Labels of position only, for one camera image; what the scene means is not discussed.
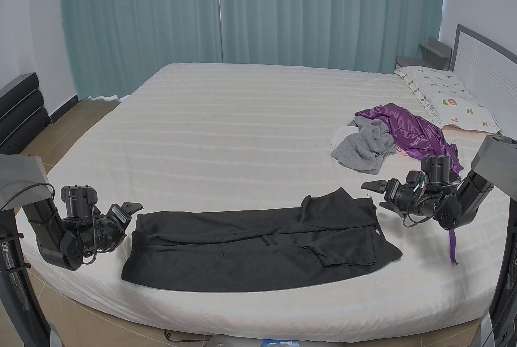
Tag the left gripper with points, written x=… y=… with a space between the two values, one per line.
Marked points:
x=109 y=234

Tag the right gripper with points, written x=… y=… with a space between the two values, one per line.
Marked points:
x=404 y=198

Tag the black garment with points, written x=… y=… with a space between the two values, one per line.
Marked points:
x=242 y=248

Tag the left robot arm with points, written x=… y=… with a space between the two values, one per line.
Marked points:
x=52 y=240

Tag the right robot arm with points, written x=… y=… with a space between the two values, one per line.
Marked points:
x=468 y=192

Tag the bed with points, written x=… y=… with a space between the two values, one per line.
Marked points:
x=242 y=127

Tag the grey garment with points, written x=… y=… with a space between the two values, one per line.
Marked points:
x=363 y=151

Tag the white garment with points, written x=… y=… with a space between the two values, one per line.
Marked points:
x=343 y=134

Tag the purple satin garment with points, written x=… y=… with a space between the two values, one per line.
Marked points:
x=412 y=131

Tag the white printed pillow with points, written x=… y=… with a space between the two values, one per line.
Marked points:
x=444 y=90

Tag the grey bedside table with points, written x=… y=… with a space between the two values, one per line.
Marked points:
x=434 y=52

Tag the black chest of drawers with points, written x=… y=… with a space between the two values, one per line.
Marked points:
x=20 y=111

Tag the blue-green curtain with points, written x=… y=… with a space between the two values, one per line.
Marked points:
x=141 y=14
x=323 y=2

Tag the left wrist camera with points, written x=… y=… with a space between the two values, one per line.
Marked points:
x=117 y=214

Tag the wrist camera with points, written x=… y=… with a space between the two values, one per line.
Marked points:
x=414 y=177
x=117 y=214

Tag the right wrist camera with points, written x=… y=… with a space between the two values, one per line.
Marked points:
x=414 y=177

